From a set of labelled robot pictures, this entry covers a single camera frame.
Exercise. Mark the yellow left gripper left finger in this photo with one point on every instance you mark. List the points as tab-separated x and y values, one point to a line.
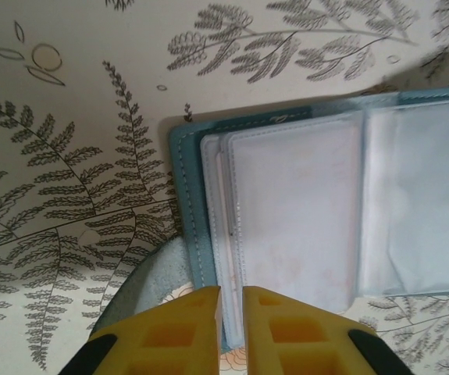
157	343

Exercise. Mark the white pink floral card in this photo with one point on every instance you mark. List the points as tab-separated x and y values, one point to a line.
294	218

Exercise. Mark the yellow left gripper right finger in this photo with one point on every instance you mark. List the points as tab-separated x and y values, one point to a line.
306	343

